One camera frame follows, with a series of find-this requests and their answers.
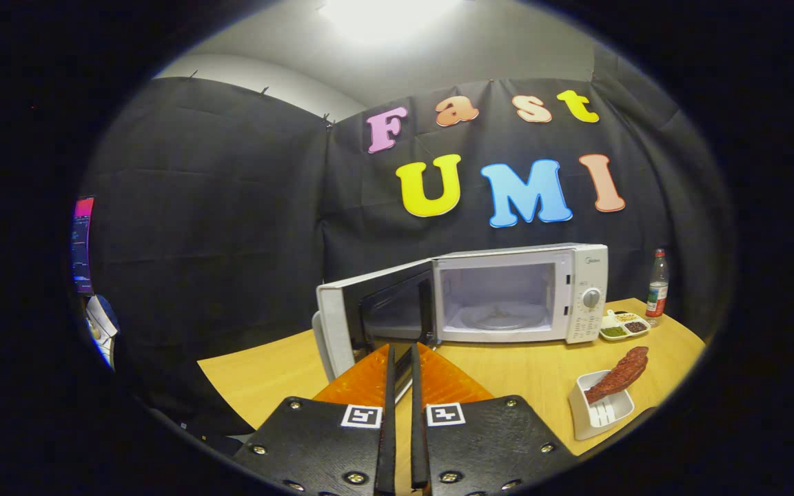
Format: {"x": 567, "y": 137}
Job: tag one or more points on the glass turntable plate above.
{"x": 504, "y": 319}

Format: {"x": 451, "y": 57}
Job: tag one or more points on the clear bottle with red label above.
{"x": 657, "y": 293}

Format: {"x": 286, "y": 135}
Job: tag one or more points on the white paper sheet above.
{"x": 102, "y": 324}

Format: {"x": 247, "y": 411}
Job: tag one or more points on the white toaster oven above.
{"x": 586, "y": 324}

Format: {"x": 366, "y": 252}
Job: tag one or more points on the black backdrop cloth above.
{"x": 218, "y": 220}

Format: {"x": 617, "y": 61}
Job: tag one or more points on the reddish brown meat piece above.
{"x": 617, "y": 375}

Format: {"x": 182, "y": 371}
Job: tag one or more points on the white ribbed dish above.
{"x": 604, "y": 417}

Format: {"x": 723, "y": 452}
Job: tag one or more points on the ceiling light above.
{"x": 387, "y": 17}

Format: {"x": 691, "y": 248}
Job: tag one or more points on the divided white dish of beans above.
{"x": 623, "y": 326}

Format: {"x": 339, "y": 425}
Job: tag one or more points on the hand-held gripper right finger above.
{"x": 418, "y": 427}

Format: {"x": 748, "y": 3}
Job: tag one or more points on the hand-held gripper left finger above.
{"x": 387, "y": 427}

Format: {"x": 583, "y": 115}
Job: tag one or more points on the computer monitor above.
{"x": 82, "y": 241}

